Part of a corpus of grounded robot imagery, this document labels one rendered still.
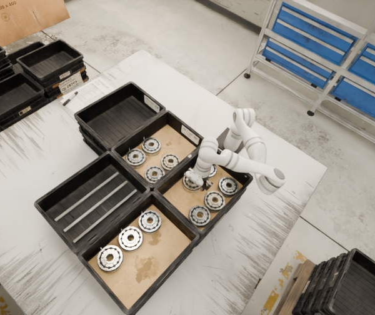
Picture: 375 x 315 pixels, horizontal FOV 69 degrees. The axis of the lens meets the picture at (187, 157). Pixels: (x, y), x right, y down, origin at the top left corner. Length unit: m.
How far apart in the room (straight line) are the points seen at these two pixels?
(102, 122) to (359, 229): 2.19
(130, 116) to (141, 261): 0.81
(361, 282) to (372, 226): 0.94
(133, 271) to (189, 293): 0.29
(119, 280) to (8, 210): 0.69
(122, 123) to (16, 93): 1.20
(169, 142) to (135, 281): 0.72
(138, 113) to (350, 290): 1.56
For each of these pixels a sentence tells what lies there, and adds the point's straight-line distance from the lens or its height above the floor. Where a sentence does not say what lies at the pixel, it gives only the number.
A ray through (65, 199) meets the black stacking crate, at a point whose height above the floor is 0.83.
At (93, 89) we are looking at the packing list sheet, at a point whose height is 0.70.
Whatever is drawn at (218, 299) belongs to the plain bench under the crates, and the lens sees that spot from 1.38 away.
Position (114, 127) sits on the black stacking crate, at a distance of 1.58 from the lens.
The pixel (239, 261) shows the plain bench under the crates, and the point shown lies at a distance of 1.43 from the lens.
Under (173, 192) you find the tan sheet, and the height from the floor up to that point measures 0.83.
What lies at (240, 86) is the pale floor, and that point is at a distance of 3.21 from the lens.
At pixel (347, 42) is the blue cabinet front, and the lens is 2.83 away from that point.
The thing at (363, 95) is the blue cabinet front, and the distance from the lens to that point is 3.00.
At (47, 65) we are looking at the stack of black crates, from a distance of 2.59.
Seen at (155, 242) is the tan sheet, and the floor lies 0.83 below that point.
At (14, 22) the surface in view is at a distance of 3.81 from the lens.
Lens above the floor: 2.04
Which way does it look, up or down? 56 degrees down
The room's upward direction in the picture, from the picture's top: 11 degrees clockwise
